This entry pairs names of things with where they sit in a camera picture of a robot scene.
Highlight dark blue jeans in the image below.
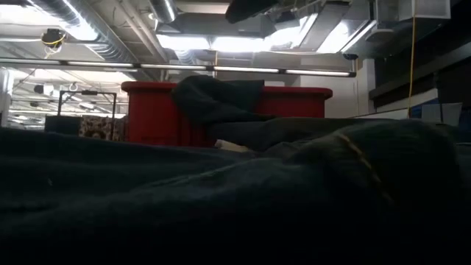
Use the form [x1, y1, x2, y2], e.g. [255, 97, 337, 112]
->
[0, 75, 471, 265]

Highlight red plastic laundry bin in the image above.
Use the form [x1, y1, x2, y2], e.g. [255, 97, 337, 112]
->
[121, 81, 333, 148]

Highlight long ceiling light strip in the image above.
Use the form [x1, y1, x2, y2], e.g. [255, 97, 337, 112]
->
[0, 57, 357, 79]

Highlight patterned box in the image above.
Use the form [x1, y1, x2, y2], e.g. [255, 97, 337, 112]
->
[79, 115, 129, 143]

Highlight black metal rack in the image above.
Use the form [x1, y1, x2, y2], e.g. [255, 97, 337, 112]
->
[57, 90, 118, 130]

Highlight black ceiling camera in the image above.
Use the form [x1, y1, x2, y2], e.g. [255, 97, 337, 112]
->
[40, 28, 68, 49]

